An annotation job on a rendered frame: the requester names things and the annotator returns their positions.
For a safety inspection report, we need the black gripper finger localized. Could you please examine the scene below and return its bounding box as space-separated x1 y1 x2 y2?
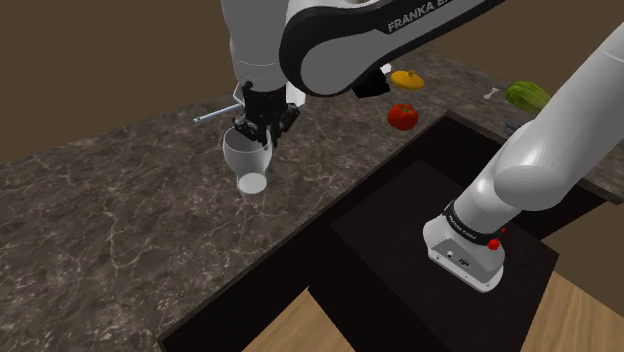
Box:
267 104 301 148
232 114 260 144

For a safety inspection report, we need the white drinking glass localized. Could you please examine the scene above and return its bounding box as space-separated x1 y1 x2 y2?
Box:
222 125 273 196

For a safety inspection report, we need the thin silver rod utensil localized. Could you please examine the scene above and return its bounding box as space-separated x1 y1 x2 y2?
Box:
193 103 244 124

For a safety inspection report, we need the black box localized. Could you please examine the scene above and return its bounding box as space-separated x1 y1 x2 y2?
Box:
351 68 392 100

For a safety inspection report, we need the red tomato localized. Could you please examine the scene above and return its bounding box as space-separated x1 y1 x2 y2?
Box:
387 103 420 132

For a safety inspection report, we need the dark robot stand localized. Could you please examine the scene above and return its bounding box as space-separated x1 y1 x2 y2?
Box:
307 158 560 352

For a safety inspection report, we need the green striped gourd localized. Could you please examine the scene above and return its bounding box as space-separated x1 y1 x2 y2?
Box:
504 80 553 115

